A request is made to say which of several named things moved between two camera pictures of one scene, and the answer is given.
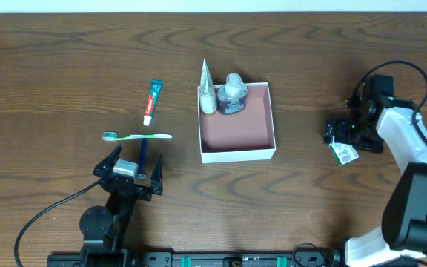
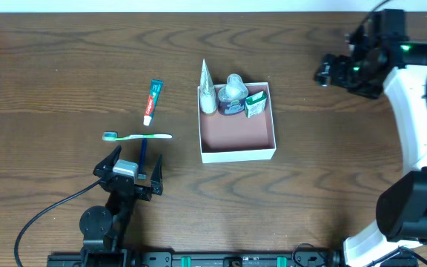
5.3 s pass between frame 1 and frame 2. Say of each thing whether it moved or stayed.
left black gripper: stayed
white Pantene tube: stayed
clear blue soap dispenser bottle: stayed
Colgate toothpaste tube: stayed
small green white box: moved
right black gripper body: moved
